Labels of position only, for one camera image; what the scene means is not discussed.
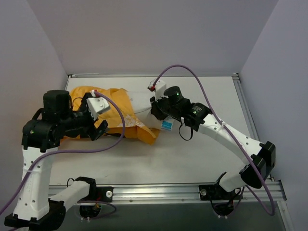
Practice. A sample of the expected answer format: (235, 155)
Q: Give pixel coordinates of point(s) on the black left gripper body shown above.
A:
(91, 128)

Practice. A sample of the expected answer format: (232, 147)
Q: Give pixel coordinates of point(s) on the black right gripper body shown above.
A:
(157, 110)

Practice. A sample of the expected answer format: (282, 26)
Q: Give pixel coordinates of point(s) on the yellow Mickey Mouse pillowcase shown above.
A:
(134, 128)

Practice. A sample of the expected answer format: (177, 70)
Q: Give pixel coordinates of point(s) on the white pillow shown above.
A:
(141, 105)

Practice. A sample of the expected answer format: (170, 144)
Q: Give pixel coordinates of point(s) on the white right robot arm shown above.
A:
(258, 158)

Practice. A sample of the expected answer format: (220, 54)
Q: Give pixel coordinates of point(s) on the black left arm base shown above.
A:
(98, 205)

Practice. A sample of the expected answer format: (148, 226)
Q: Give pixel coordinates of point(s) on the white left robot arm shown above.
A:
(42, 135)

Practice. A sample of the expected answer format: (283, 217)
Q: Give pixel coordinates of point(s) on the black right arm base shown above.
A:
(221, 201)

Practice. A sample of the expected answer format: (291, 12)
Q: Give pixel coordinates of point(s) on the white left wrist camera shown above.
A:
(97, 105)

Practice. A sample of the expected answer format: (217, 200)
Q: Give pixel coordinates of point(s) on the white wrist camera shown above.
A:
(158, 87)
(97, 105)

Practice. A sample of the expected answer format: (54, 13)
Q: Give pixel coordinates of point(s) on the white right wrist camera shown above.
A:
(158, 87)

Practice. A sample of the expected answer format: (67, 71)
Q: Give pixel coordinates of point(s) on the aluminium back rail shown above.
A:
(151, 75)

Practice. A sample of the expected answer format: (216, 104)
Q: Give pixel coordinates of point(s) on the aluminium rail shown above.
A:
(151, 75)
(245, 108)
(129, 194)

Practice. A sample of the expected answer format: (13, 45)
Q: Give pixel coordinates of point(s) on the aluminium front rail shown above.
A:
(129, 194)

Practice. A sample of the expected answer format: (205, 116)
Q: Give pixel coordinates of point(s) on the aluminium right side rail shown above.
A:
(245, 108)

